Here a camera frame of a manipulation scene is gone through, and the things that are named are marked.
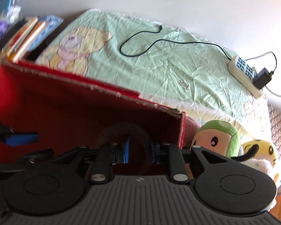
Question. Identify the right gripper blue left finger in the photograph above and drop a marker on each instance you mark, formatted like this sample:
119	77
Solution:
120	152

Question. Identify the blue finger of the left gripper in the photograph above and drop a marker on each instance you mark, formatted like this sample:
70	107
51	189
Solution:
19	138

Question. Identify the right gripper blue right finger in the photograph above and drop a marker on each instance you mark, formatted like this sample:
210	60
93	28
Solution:
158	153

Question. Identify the red cardboard box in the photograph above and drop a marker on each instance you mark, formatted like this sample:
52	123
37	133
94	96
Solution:
67	110

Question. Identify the green caterpillar plush toy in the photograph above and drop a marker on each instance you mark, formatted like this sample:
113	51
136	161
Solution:
218	136

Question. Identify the green cartoon bed sheet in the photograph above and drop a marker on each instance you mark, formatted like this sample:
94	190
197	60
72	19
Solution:
163	64

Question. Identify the yellow white plush toy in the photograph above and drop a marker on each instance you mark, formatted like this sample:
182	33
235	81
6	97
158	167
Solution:
265	158

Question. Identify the stack of books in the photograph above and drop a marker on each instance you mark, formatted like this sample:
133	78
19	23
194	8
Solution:
26	35

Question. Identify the white power strip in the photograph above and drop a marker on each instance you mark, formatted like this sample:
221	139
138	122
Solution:
244	74

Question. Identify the black power adapter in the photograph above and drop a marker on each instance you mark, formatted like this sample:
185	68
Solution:
262	78

